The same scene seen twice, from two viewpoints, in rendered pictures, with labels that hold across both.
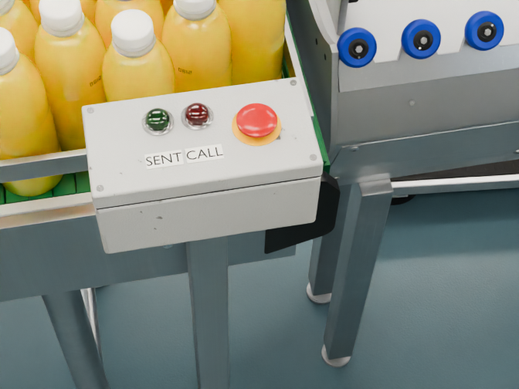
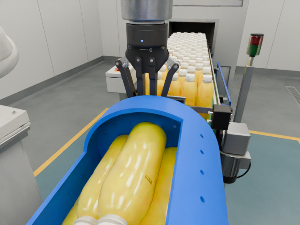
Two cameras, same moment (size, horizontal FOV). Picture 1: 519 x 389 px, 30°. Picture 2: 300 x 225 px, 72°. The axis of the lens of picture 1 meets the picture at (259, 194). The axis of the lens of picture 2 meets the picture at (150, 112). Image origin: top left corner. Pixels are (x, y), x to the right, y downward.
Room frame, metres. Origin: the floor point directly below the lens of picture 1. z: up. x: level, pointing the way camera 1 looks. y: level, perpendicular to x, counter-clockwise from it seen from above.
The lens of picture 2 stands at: (1.07, -0.83, 1.39)
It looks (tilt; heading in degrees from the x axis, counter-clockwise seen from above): 28 degrees down; 115
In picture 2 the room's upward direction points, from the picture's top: straight up
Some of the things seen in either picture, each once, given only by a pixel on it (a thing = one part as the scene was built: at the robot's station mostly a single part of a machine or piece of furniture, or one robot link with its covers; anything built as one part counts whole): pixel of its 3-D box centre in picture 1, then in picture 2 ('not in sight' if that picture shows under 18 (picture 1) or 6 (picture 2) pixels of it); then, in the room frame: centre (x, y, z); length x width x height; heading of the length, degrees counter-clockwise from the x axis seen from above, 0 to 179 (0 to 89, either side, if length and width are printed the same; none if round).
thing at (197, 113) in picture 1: (197, 113); not in sight; (0.52, 0.06, 1.11); 0.02 x 0.02 x 0.01
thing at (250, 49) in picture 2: not in sight; (253, 49); (1.10, 0.37, 1.18); 0.06 x 0.06 x 0.05
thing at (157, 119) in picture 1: (157, 119); not in sight; (0.51, 0.09, 1.11); 0.02 x 0.02 x 0.01
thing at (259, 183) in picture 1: (201, 164); (122, 76); (0.50, 0.05, 1.05); 0.20 x 0.10 x 0.10; 103
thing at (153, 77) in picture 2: not in sight; (153, 82); (0.91, -0.47, 1.25); 0.04 x 0.01 x 0.11; 103
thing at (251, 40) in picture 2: not in sight; (256, 39); (1.10, 0.37, 1.23); 0.06 x 0.06 x 0.04
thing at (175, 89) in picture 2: not in sight; (172, 97); (0.79, 0.03, 1.00); 0.07 x 0.07 x 0.20
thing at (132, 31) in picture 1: (132, 30); not in sight; (0.62, 0.12, 1.10); 0.04 x 0.04 x 0.02
